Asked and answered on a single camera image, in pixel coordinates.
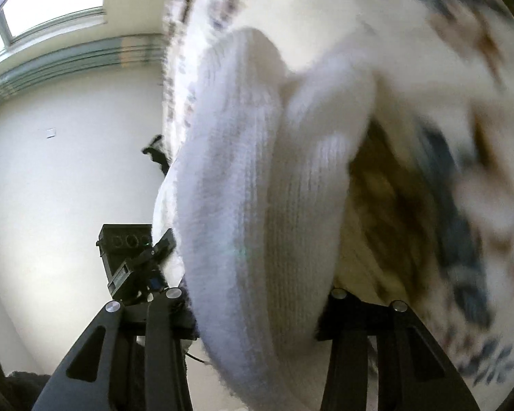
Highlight white knit sweater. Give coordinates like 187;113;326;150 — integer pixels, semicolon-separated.
170;29;377;410

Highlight floral fleece blanket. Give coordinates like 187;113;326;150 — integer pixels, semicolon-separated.
153;0;514;410

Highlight black clothes on wall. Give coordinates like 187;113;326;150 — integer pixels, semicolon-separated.
141;135;170;176

